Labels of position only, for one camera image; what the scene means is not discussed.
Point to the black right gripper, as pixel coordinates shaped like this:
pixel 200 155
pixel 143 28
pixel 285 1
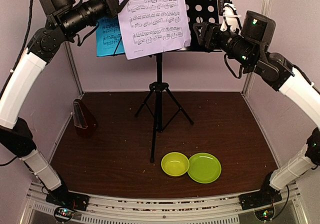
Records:
pixel 210 32

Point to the blue sheet music page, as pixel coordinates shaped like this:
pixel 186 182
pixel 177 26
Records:
pixel 108 38

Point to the white sheet music page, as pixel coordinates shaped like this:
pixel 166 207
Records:
pixel 154 26

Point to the black perforated music stand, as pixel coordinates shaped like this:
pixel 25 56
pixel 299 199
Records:
pixel 192 77

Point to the brown wooden metronome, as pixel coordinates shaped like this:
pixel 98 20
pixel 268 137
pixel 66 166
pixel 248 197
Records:
pixel 84 121

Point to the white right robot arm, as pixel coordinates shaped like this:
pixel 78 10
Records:
pixel 288 79

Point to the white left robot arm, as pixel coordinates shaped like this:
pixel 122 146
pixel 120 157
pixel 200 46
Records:
pixel 15 134

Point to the lime green bowl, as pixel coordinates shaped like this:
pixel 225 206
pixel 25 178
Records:
pixel 175 164

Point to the lime green plate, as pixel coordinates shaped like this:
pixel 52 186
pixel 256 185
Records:
pixel 204 168

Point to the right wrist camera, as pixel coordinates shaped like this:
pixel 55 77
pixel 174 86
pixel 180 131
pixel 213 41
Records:
pixel 231 19

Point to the left aluminium frame post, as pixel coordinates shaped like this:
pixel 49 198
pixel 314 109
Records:
pixel 72 64

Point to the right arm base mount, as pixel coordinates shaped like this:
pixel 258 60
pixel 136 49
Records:
pixel 263 204

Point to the aluminium front rail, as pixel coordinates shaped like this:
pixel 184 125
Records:
pixel 225 209

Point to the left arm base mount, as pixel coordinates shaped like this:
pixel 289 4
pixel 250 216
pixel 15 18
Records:
pixel 65 211

